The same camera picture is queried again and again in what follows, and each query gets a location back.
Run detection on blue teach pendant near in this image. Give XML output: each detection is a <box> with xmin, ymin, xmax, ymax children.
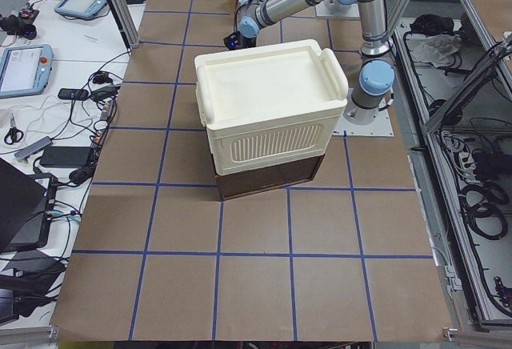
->
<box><xmin>1</xmin><ymin>44</ymin><xmax>54</xmax><ymax>99</ymax></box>

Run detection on grey usb hub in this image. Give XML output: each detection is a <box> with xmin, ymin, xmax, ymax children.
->
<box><xmin>14</xmin><ymin>136</ymin><xmax>53</xmax><ymax>161</ymax></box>

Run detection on aluminium frame post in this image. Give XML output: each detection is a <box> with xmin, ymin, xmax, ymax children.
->
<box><xmin>107</xmin><ymin>0</ymin><xmax>140</xmax><ymax>50</ymax></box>

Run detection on blue teach pendant far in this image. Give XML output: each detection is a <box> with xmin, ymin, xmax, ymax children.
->
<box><xmin>54</xmin><ymin>0</ymin><xmax>107</xmax><ymax>21</ymax></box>

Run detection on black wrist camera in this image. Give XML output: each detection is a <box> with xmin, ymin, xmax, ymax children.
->
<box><xmin>223</xmin><ymin>31</ymin><xmax>254</xmax><ymax>50</ymax></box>

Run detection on dark brown drawer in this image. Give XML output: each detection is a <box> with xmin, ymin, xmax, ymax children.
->
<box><xmin>214</xmin><ymin>154</ymin><xmax>325</xmax><ymax>201</ymax></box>

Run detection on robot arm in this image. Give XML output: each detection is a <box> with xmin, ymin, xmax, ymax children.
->
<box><xmin>233</xmin><ymin>0</ymin><xmax>391</xmax><ymax>58</ymax></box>

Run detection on white plastic drawer cabinet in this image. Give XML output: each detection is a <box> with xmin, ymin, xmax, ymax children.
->
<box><xmin>194</xmin><ymin>39</ymin><xmax>348</xmax><ymax>175</ymax></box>

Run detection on black power brick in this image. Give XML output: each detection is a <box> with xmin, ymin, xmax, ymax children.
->
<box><xmin>40</xmin><ymin>146</ymin><xmax>90</xmax><ymax>168</ymax></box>

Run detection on black laptop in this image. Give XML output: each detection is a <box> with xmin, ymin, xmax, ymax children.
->
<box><xmin>1</xmin><ymin>160</ymin><xmax>57</xmax><ymax>253</ymax></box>

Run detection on black scissors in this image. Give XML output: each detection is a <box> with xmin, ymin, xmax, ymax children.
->
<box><xmin>3</xmin><ymin>114</ymin><xmax>24</xmax><ymax>146</ymax></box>

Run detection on blue teach pendant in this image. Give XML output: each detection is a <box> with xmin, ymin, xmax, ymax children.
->
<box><xmin>1</xmin><ymin>44</ymin><xmax>54</xmax><ymax>99</ymax></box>
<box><xmin>54</xmin><ymin>0</ymin><xmax>107</xmax><ymax>21</ymax></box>

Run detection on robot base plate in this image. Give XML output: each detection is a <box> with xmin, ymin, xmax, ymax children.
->
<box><xmin>333</xmin><ymin>88</ymin><xmax>394</xmax><ymax>138</ymax></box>

